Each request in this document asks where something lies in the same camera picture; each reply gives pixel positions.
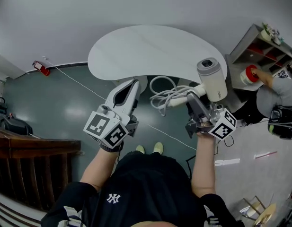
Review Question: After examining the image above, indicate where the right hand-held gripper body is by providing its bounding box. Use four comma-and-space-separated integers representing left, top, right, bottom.
185, 103, 238, 141

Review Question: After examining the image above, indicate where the striped shoulder strap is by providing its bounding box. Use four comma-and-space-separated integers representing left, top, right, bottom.
63, 205, 83, 227
204, 204, 220, 227

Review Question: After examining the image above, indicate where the person's left forearm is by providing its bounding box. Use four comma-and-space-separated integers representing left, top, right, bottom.
79, 147, 121, 192

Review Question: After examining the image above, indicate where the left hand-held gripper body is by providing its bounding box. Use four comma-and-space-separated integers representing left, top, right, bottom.
83, 104, 140, 149

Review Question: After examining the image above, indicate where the person's right forearm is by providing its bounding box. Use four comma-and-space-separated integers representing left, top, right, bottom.
190, 132, 219, 198

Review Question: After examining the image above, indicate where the pink floor tape strip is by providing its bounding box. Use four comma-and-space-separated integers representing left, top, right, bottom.
254, 151, 278, 160

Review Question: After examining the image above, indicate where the plant in white pot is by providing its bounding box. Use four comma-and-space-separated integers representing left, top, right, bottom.
260, 22, 283, 44

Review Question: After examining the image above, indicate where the grey shelf cabinet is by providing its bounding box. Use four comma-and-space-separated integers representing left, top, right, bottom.
225, 24, 292, 111

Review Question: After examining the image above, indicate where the wooden chair with metal frame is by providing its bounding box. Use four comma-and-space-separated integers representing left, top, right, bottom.
239, 194, 278, 227

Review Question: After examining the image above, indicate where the black wrist strap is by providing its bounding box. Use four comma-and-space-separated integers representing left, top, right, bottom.
99, 142, 124, 153

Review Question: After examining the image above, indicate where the beige hair dryer with cord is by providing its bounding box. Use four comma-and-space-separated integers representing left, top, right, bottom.
149, 57, 229, 117

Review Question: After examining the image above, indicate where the white oval table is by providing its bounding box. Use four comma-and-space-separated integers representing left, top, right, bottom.
88, 25, 229, 96

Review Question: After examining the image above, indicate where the thin white floor cable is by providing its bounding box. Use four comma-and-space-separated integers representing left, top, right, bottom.
42, 55, 197, 151

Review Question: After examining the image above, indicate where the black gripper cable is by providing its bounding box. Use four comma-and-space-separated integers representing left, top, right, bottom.
213, 135, 235, 155

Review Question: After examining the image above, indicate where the black t-shirt with white logo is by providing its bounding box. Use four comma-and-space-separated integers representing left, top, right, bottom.
40, 150, 246, 227

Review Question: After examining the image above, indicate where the red fire extinguisher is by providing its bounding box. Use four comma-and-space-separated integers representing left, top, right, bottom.
33, 60, 52, 77

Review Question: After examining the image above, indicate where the black bag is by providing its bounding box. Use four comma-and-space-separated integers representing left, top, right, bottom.
0, 116, 33, 136

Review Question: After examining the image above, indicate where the white jar with red lid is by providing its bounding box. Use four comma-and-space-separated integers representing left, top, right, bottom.
239, 65, 259, 85

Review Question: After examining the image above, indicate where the dark wooden stair railing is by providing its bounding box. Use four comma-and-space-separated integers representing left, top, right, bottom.
0, 124, 82, 212

